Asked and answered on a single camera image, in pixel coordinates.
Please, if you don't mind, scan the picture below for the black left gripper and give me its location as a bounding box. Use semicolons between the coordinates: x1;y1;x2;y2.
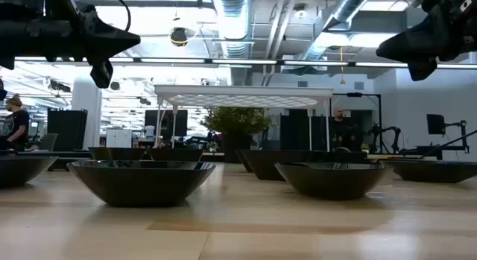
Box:
44;0;141;89

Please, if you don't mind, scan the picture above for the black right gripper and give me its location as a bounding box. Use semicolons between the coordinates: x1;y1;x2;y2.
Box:
376;0;477;82

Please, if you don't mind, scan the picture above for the black leaf-shaped plate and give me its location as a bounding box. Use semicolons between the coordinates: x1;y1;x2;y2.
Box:
66;159;216;207
0;155;59;187
379;159;477;184
274;162;392;200

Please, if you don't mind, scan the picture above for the white round column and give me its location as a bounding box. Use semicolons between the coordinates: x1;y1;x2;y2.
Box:
72;76;102;151

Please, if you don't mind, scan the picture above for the black monitor on stand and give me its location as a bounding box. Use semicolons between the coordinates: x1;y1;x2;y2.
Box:
426;113;470;153

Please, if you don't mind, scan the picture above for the black ceiling dome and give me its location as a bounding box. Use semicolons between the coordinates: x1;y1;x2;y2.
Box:
169;27;189;48

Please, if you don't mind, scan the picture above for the yellow hanging pendant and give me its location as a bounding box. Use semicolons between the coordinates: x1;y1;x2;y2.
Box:
338;46;347;86

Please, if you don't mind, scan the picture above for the black partition panel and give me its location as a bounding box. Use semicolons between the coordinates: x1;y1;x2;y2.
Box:
47;109;89;152
279;109;336;152

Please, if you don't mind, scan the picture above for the white cabinet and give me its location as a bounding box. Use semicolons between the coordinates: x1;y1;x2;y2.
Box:
106;128;133;148

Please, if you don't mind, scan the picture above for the black desk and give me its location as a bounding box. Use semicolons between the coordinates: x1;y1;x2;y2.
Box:
402;145;470;160

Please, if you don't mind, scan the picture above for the person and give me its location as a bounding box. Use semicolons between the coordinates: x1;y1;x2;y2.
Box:
0;95;30;152
329;107;353;151

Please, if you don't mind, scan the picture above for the long ceiling light strip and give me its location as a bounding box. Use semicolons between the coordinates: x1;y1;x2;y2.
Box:
14;56;477;70

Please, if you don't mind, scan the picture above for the white lattice raised rack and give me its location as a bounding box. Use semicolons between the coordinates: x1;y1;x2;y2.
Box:
154;84;335;153

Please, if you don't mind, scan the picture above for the green potted plant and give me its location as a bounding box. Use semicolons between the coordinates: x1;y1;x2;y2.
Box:
200;106;273;164

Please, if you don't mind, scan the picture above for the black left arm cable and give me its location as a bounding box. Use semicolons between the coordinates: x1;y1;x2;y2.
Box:
107;0;132;33

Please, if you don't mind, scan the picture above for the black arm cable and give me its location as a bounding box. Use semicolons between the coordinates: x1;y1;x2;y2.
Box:
420;129;477;159
107;0;132;33

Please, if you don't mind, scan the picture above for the tall black frame stand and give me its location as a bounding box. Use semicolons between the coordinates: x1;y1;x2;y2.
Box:
329;91;384;153

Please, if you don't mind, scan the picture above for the silver ventilation duct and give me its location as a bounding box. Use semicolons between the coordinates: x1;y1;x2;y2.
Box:
297;0;376;66
212;0;256;60

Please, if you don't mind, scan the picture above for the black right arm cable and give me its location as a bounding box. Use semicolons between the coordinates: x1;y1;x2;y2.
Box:
420;129;477;159

